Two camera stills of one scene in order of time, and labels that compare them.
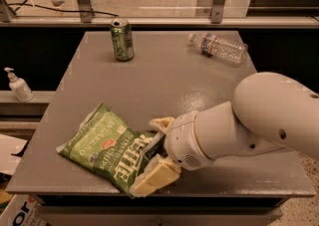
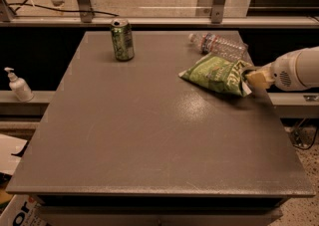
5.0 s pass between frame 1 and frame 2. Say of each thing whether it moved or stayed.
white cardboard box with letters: stayed
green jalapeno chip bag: moved
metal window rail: stayed
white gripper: moved
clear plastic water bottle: stayed
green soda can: stayed
